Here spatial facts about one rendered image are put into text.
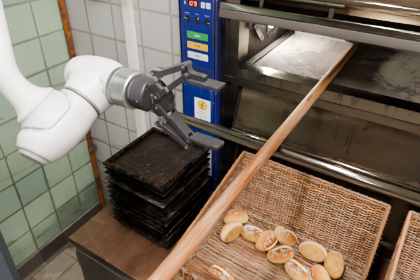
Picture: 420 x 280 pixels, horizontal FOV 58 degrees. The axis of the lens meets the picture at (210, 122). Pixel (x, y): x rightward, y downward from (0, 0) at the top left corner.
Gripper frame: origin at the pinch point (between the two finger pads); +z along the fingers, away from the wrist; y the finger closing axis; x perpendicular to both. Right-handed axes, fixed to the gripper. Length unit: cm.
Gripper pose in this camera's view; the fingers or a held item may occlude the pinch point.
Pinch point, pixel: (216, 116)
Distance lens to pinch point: 75.1
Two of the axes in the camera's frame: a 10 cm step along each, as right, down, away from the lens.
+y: 0.0, 8.5, 5.3
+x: -5.3, 4.5, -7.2
